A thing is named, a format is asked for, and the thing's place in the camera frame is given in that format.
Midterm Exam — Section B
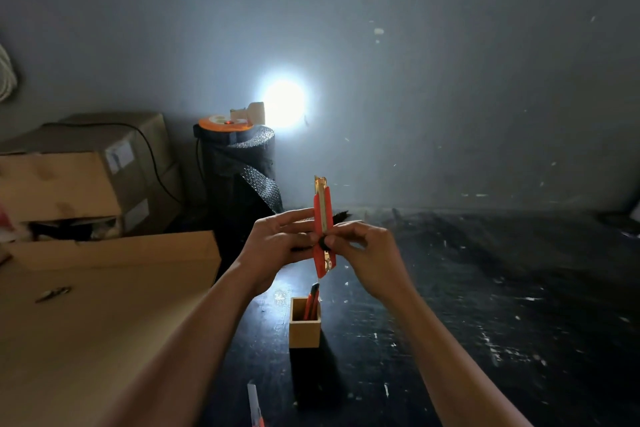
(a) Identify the person's right hand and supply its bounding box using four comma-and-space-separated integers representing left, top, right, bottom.
320, 221, 415, 302

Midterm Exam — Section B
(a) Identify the person's left hand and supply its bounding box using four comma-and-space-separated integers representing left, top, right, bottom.
236, 207, 321, 296

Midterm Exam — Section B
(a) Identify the orange utility knife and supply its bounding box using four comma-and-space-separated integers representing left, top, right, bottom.
312, 175, 337, 279

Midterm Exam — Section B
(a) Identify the person's right forearm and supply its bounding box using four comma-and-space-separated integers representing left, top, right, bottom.
384, 286, 535, 427

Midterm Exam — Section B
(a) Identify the person's left forearm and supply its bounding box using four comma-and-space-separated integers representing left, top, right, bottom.
100, 260, 266, 427

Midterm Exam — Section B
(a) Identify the orange cutter in holder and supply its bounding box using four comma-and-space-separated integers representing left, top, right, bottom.
302, 283, 321, 321

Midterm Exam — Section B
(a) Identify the black foam mesh roll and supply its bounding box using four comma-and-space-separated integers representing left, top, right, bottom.
193, 122, 284, 242

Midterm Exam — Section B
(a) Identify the small wooden holder box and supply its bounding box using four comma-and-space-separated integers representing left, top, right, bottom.
289, 297, 322, 349

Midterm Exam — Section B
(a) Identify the orange rechargeable lamp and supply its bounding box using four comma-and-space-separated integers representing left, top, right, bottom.
198, 102, 266, 132

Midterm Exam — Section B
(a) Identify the taped brown cardboard box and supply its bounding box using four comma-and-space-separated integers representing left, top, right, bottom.
0, 112, 184, 237

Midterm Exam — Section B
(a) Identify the large flat cardboard box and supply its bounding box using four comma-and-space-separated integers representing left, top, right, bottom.
0, 230, 222, 427

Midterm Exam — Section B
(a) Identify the open cardboard box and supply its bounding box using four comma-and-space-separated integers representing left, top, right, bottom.
0, 151, 126, 242

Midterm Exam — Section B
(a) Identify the small metal blade piece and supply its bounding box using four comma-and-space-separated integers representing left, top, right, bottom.
35, 286, 72, 304

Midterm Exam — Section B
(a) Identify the black cable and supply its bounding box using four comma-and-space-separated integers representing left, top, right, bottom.
42, 121, 185, 206

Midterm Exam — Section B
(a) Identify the white coiled rope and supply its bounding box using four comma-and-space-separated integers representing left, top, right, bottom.
0, 44, 19, 103

